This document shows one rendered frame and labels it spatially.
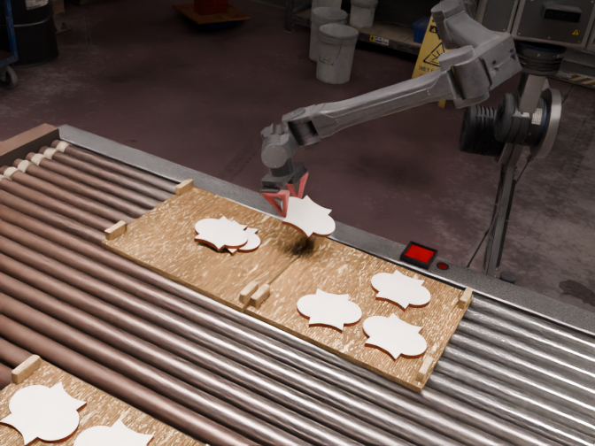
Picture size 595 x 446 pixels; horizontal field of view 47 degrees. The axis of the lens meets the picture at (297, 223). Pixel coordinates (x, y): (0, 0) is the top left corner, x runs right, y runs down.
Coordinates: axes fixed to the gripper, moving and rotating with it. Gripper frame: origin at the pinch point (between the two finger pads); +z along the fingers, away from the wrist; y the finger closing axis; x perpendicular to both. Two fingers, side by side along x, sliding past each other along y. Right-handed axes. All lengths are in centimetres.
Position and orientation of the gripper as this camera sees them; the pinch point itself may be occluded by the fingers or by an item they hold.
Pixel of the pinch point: (290, 205)
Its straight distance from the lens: 162.5
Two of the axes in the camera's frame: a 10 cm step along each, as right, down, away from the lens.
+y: -4.6, 5.0, -7.3
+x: 8.7, 0.7, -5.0
